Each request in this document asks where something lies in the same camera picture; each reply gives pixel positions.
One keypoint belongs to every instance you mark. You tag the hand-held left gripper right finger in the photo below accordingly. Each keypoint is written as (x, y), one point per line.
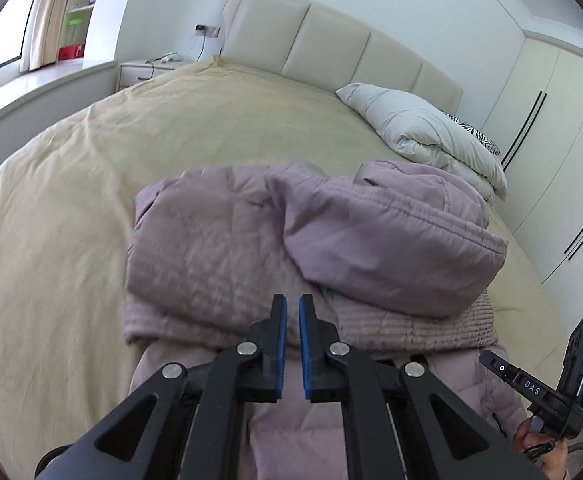
(305, 340)

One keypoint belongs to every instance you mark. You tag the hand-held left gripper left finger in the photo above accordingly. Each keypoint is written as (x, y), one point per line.
(281, 340)

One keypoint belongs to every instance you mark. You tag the mauve puffer jacket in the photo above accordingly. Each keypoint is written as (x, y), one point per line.
(371, 240)

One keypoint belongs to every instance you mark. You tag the person's right hand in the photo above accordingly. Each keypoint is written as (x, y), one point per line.
(554, 462)

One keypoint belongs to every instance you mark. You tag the white wardrobe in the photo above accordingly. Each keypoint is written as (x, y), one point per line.
(561, 160)

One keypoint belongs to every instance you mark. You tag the folded white duvet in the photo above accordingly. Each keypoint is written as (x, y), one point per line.
(421, 125)

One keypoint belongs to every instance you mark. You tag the bed with beige cover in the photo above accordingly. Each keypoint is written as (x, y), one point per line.
(71, 210)

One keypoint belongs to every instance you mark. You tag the zebra striped pillow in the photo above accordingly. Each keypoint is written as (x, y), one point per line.
(477, 136)

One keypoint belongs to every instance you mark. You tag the white nightstand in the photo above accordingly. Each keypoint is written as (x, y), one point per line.
(136, 74)

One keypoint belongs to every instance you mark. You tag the small things on nightstand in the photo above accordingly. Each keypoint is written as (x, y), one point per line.
(169, 57)

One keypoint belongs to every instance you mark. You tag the cream padded headboard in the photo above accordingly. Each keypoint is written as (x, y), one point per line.
(331, 35)

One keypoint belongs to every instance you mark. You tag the white window ledge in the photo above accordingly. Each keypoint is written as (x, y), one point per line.
(31, 95)

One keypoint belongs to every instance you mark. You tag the red box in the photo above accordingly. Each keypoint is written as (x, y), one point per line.
(70, 53)

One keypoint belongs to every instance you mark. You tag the green lidded container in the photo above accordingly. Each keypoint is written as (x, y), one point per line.
(75, 30)

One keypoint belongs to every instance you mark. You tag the cream curtain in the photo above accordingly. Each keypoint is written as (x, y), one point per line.
(46, 20)

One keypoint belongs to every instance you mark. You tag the window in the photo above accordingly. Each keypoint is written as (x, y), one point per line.
(6, 30)

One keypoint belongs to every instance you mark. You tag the wall socket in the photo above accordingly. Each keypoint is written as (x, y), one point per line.
(209, 31)

